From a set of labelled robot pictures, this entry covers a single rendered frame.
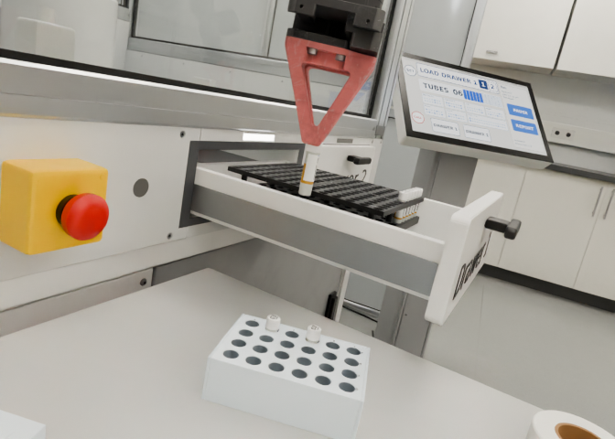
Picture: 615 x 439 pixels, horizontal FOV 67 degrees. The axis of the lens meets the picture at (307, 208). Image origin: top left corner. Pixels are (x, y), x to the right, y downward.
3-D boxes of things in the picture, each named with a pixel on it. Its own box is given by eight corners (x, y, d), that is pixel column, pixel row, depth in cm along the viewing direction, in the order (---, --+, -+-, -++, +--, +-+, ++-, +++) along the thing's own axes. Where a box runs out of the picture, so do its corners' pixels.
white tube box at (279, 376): (361, 383, 43) (370, 347, 42) (353, 444, 35) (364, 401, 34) (236, 347, 45) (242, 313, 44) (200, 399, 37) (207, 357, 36)
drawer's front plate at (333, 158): (365, 192, 111) (376, 146, 109) (308, 205, 86) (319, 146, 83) (359, 190, 112) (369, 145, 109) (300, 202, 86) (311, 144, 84)
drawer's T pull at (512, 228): (519, 230, 57) (523, 220, 57) (513, 241, 50) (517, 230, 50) (489, 222, 58) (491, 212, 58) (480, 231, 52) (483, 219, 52)
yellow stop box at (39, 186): (108, 244, 43) (115, 169, 42) (31, 261, 37) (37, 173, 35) (73, 229, 46) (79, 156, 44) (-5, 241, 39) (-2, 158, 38)
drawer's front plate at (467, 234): (483, 263, 70) (504, 193, 67) (440, 328, 44) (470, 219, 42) (472, 260, 70) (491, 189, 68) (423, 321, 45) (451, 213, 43)
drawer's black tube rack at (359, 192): (414, 239, 69) (424, 197, 67) (372, 264, 53) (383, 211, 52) (287, 199, 78) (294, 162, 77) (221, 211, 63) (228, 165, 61)
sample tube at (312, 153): (312, 194, 39) (323, 140, 38) (310, 198, 38) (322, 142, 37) (297, 191, 39) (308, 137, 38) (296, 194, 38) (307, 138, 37)
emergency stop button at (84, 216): (112, 238, 41) (116, 194, 40) (70, 247, 37) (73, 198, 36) (89, 229, 42) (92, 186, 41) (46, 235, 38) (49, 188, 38)
